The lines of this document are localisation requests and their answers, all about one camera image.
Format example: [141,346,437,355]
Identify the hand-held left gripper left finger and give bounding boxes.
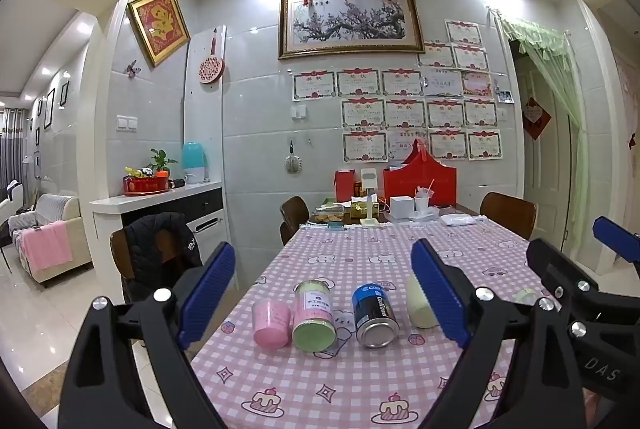
[59,241,237,429]

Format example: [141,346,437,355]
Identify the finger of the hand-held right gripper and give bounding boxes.
[526,237,608,325]
[592,216,640,264]

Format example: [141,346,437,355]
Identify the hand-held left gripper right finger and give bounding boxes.
[410,238,588,429]

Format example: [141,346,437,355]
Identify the pink cup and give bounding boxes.
[251,299,292,350]

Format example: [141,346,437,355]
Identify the white cup with straws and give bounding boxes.
[414,181,436,215]

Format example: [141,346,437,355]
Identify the blue and black can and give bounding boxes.
[351,283,401,349]

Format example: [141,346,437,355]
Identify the black jacket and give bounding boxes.
[122,212,203,305]

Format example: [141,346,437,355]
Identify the brown wooden chair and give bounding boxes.
[280,195,312,246]
[110,226,201,305]
[480,192,538,241]

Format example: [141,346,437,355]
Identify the white plastic bag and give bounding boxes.
[440,211,478,228]

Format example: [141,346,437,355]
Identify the white door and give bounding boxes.
[515,54,576,255]

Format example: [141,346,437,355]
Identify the white square box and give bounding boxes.
[389,195,413,221]

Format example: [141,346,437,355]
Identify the green lace curtain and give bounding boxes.
[500,16,594,272]

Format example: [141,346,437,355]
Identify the pink jar with green lid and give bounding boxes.
[291,280,338,354]

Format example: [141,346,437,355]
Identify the white and black cabinet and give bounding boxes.
[90,181,224,282]

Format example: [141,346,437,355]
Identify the red gift bag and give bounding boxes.
[382,140,458,210]

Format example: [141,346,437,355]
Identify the red round tray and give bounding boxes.
[122,175,172,197]

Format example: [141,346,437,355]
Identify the white desk stand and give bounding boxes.
[360,168,383,227]

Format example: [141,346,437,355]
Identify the blue and white humidifier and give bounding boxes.
[181,142,210,184]

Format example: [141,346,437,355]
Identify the clear food container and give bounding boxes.
[312,204,346,225]

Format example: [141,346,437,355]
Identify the potted green plant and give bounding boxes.
[149,149,179,180]

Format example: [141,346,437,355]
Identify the small red box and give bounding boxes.
[334,170,357,202]

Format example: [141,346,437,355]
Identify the red diamond door sticker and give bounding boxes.
[521,96,552,140]

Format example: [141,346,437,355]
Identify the pink checked tablecloth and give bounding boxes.
[192,216,601,429]

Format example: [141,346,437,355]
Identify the hanging grey brush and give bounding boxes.
[283,140,302,173]

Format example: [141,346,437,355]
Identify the beige sofa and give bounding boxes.
[7,194,93,287]

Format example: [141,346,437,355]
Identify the pink blanket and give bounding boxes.
[20,221,73,277]

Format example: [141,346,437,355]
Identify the pink round hanging ornament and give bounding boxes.
[198,29,226,84]

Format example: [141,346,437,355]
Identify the grey window curtain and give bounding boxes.
[0,108,26,194]

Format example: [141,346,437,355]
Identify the gold framed red picture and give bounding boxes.
[127,0,192,68]

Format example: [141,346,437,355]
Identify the framed plum blossom painting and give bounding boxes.
[278,0,420,60]

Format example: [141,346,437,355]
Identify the group of wall certificates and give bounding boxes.
[291,20,502,164]

